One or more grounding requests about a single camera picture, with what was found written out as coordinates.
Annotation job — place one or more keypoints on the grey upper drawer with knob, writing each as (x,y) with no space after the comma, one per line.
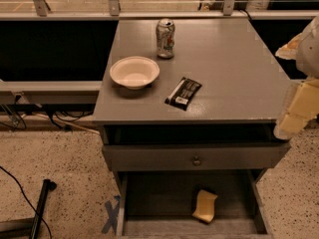
(183,157)

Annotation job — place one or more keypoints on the silver soda can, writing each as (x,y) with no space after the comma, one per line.
(165,38)

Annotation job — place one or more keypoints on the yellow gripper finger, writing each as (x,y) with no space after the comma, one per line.
(301,105)
(289,50)

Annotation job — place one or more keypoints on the grey metal railing frame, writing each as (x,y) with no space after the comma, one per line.
(113,10)

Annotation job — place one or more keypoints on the black snack bar wrapper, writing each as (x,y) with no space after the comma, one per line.
(183,93)

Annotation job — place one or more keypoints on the open grey middle drawer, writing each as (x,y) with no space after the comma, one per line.
(159,205)

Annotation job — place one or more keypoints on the yellow sponge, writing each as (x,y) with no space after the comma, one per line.
(204,207)

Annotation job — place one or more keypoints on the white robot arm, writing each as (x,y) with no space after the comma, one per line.
(307,60)

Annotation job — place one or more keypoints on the grey drawer cabinet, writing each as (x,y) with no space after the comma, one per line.
(241,95)

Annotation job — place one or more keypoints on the black metal stand leg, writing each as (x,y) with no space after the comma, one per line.
(29,227)

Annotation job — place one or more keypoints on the white paper bowl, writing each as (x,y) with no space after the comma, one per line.
(134,72)

